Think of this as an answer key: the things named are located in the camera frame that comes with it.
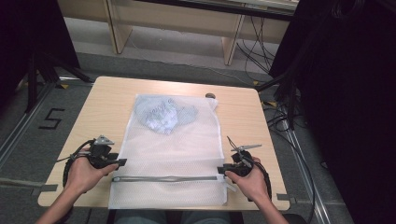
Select black curtain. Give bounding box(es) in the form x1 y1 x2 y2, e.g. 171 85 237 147
0 0 80 108
268 0 396 224

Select person's legs in jeans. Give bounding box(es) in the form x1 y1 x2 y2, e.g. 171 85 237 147
113 209 232 224

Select black sleeved gripper cable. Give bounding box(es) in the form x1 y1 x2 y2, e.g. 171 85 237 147
247 161 273 202
56 139 95 189

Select white mesh laundry bag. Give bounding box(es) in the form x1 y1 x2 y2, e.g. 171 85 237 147
107 93 237 210

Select black metal stand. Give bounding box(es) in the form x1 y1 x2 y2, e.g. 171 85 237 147
25 51 94 114
255 69 298 131

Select black hanging cables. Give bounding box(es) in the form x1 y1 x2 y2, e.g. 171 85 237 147
235 15 277 75

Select person's right hand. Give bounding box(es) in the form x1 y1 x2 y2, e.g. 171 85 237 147
225 156 271 203

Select grey tape strip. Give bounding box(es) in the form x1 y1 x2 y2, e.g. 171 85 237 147
276 192 297 205
30 183 59 197

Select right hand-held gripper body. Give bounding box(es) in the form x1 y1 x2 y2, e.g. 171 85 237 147
222 135 263 178

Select aluminium floor rail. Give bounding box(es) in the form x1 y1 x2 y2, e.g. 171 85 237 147
279 119 335 224
0 81 61 171

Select light blue printed garment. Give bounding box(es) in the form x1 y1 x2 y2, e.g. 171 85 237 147
134 95 200 135

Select white floor cable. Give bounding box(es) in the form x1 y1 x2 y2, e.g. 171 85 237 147
126 35 251 88

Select person's left hand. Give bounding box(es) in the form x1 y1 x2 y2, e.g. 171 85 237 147
64 155 120 196

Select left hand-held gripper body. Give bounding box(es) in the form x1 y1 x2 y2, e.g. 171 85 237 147
81 134 120 171

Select black floor cables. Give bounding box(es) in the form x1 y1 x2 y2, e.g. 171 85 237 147
262 101 329 224

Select light wooden desk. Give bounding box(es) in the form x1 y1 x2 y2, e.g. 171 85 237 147
57 0 300 66

